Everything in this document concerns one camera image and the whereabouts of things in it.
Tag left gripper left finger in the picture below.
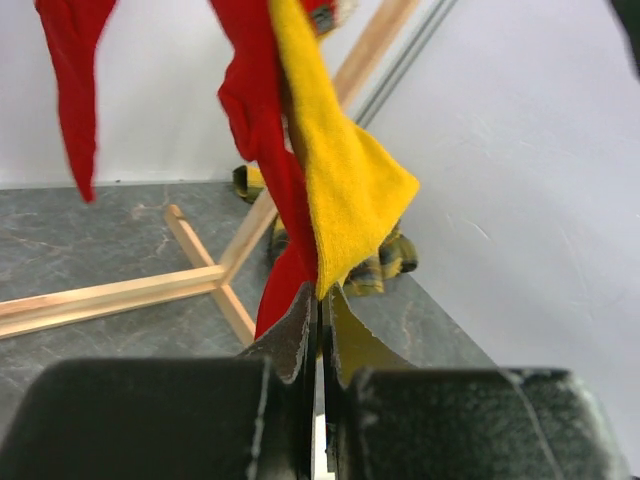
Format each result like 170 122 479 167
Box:
1 284 317 479

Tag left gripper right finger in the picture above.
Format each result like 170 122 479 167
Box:
322 287 630 479

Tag yellow sock with reindeer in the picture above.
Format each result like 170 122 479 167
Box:
269 1 419 298

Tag red sock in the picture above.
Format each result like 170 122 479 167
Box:
35 0 116 203
211 0 318 338

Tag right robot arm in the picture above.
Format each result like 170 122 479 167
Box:
608 0 640 78

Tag yellow plaid shirt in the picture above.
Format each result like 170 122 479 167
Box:
232 166 419 297

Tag wooden hanger stand frame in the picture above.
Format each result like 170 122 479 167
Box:
1 0 419 345

